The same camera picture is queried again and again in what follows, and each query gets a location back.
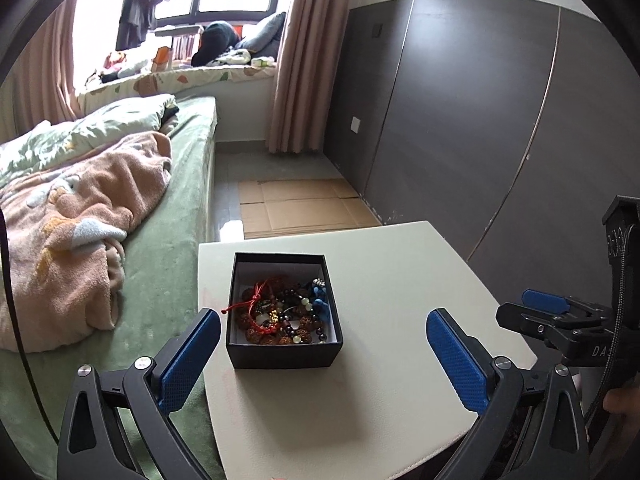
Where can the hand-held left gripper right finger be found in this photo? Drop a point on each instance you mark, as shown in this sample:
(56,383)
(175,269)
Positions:
(457,360)

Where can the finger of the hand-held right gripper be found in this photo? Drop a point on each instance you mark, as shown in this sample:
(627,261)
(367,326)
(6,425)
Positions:
(545,301)
(530,325)

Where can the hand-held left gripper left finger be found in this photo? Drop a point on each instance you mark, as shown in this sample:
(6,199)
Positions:
(187,355)

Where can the black jewelry box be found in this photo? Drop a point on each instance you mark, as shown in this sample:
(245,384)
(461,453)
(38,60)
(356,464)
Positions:
(280,355)

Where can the person's right hand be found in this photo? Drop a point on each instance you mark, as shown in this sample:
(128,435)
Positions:
(622,402)

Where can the green bed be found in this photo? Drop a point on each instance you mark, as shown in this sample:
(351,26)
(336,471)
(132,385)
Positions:
(175,240)

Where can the pink fleece blanket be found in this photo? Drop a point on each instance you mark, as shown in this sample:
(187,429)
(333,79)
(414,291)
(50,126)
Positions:
(90,220)

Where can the flat cardboard sheet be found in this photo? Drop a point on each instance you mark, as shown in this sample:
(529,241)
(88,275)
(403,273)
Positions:
(300,205)

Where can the dark cloth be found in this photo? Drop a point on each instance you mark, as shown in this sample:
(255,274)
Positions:
(170,117)

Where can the pale green floral quilt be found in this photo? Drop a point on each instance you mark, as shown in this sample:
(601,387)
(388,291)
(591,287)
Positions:
(100,125)

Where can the leaf print window seat cushion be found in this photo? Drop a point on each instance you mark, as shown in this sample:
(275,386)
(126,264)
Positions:
(190,77)

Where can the colourful clutter pile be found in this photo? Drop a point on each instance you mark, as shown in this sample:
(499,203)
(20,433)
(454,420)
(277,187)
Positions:
(117,67)

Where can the orange box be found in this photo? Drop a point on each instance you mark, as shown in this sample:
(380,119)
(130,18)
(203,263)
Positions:
(162,59)

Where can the row of books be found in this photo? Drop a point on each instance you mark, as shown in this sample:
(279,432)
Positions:
(187,45)

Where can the black bag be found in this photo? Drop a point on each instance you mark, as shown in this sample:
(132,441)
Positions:
(215,42)

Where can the pink curtain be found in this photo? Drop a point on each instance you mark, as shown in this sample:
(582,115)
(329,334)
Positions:
(300,60)
(47,70)

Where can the grey pillow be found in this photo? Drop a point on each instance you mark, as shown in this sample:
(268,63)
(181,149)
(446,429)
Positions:
(265,32)

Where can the hanging dark clothes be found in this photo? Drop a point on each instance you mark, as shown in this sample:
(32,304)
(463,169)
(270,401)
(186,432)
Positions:
(140,0)

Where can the white wall socket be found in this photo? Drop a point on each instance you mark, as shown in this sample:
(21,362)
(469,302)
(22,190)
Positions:
(355,124)

